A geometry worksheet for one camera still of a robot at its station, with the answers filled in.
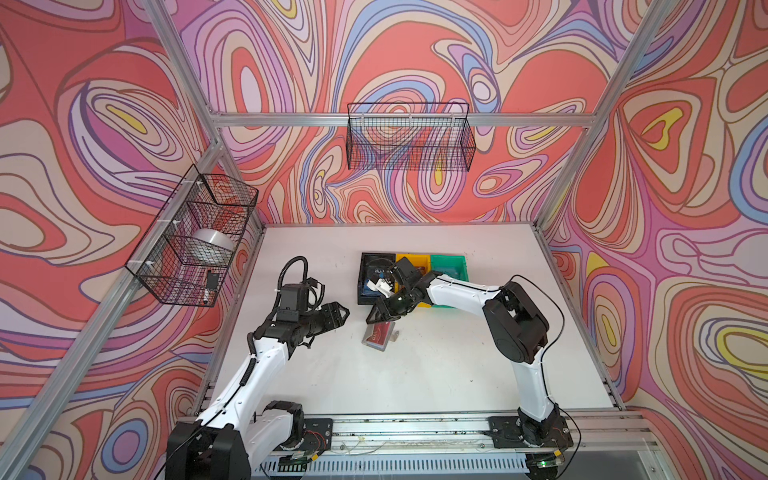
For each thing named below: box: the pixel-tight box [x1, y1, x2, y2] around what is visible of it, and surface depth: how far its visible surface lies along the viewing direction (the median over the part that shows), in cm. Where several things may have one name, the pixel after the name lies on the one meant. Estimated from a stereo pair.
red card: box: [366, 322, 390, 345], surface depth 91 cm
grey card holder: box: [361, 322, 399, 352], surface depth 90 cm
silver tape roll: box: [186, 228, 234, 265], surface depth 74 cm
